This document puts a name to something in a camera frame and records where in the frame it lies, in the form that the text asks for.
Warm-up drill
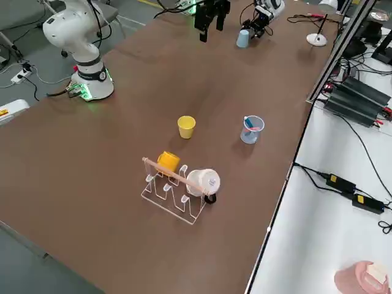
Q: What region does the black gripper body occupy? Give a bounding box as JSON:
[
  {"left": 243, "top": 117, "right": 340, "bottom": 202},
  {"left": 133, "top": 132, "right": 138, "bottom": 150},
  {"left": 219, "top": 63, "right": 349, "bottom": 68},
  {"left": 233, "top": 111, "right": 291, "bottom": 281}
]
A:
[
  {"left": 195, "top": 0, "right": 231, "bottom": 15},
  {"left": 248, "top": 11, "right": 273, "bottom": 37}
]

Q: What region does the blue plastic cup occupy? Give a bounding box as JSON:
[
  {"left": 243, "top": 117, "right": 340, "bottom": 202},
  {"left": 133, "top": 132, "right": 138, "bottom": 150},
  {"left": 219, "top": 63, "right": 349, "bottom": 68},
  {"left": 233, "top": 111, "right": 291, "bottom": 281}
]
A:
[{"left": 236, "top": 29, "right": 250, "bottom": 48}]

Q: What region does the yellow plastic cup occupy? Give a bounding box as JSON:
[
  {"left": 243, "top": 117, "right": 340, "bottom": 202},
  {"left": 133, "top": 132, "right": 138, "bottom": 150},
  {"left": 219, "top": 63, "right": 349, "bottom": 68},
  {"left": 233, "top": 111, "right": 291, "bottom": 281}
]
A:
[{"left": 177, "top": 115, "right": 197, "bottom": 140}]

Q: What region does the clear measuring cup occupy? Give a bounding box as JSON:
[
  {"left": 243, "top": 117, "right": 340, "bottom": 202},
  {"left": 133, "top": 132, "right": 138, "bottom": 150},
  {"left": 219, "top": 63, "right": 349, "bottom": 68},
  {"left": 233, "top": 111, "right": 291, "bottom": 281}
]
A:
[{"left": 239, "top": 115, "right": 265, "bottom": 145}]

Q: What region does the white desk lamp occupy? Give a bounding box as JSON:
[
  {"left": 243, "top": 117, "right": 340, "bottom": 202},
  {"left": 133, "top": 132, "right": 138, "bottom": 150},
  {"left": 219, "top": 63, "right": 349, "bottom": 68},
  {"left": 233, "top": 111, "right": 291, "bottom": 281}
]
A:
[{"left": 306, "top": 0, "right": 339, "bottom": 47}]

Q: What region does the black power supply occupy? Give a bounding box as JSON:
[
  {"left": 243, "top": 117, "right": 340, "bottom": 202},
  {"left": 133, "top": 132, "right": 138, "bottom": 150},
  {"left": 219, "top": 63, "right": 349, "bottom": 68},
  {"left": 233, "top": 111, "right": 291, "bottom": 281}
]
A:
[
  {"left": 340, "top": 76, "right": 392, "bottom": 108},
  {"left": 323, "top": 91, "right": 385, "bottom": 128}
]

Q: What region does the black stand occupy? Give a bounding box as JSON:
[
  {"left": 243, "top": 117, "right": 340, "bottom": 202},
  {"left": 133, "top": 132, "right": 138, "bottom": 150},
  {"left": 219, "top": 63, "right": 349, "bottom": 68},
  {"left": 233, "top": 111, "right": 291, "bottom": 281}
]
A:
[{"left": 370, "top": 26, "right": 392, "bottom": 66}]

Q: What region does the orange-yellow mug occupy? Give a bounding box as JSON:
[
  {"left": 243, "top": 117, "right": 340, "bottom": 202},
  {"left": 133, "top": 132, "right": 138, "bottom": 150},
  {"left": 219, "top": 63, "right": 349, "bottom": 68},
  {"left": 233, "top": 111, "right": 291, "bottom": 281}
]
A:
[{"left": 156, "top": 151, "right": 181, "bottom": 178}]

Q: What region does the white mug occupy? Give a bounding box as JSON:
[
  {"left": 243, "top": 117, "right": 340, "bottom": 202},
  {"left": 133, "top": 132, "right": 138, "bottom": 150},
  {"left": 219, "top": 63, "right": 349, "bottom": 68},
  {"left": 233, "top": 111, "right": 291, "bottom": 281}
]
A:
[{"left": 186, "top": 167, "right": 221, "bottom": 205}]

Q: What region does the clear rack with wooden rod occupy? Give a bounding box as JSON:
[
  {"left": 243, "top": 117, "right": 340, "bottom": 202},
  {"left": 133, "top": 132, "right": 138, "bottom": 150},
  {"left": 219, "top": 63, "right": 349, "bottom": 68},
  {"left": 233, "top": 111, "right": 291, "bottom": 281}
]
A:
[{"left": 140, "top": 157, "right": 209, "bottom": 226}]

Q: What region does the black power adapter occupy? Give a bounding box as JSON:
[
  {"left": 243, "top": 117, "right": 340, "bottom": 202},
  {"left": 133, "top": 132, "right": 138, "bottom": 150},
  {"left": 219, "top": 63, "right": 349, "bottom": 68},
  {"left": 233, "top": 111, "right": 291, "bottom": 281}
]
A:
[
  {"left": 325, "top": 173, "right": 357, "bottom": 194},
  {"left": 351, "top": 194, "right": 385, "bottom": 214}
]

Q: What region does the white power strip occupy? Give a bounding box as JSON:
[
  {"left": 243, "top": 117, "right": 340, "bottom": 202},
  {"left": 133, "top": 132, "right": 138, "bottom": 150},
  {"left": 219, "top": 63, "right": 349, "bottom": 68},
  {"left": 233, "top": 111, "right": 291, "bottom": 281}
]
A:
[{"left": 11, "top": 69, "right": 33, "bottom": 84}]

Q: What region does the white control box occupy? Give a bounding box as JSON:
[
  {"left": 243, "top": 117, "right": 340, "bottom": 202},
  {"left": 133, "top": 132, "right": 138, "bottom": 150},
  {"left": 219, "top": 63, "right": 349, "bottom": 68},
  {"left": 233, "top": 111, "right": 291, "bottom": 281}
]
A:
[{"left": 0, "top": 99, "right": 31, "bottom": 127}]

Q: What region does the pink round object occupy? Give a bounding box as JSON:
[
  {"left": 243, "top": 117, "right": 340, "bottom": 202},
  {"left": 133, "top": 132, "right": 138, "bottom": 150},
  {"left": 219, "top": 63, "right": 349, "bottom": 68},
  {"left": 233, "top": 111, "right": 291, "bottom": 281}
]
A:
[{"left": 333, "top": 260, "right": 392, "bottom": 294}]

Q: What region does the white block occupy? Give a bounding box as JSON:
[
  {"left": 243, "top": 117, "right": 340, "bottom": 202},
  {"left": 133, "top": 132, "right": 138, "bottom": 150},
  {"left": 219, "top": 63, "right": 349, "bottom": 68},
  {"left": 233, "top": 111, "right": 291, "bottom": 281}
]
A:
[{"left": 366, "top": 262, "right": 389, "bottom": 284}]

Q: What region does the black lamp cable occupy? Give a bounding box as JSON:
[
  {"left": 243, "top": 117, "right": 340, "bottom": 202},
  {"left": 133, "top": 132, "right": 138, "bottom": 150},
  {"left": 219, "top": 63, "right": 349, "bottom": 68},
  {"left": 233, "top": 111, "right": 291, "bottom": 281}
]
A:
[{"left": 287, "top": 12, "right": 342, "bottom": 25}]

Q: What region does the aluminium frame post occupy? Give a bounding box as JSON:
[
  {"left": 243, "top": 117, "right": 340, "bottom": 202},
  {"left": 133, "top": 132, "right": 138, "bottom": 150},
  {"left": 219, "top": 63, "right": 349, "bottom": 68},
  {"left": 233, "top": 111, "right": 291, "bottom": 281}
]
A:
[{"left": 305, "top": 0, "right": 378, "bottom": 104}]

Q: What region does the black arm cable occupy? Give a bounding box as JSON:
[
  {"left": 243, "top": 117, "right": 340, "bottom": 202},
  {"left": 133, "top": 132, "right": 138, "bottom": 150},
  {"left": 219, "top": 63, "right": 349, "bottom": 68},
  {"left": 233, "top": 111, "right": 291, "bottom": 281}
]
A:
[{"left": 87, "top": 0, "right": 113, "bottom": 50}]

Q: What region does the black adapter cable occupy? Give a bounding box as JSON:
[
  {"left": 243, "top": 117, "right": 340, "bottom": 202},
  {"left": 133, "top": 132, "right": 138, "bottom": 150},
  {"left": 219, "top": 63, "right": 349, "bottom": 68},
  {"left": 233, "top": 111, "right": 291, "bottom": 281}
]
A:
[{"left": 292, "top": 163, "right": 330, "bottom": 184}]

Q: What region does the long black cable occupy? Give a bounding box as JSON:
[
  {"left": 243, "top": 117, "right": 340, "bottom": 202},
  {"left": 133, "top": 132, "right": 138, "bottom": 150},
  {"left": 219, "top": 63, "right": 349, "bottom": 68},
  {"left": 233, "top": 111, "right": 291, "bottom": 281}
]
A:
[{"left": 335, "top": 113, "right": 392, "bottom": 200}]

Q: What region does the black base cable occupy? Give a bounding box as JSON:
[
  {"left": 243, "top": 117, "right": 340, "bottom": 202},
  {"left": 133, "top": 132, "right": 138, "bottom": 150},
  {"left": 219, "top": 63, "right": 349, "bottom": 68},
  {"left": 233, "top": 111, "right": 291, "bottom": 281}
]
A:
[{"left": 45, "top": 87, "right": 81, "bottom": 99}]

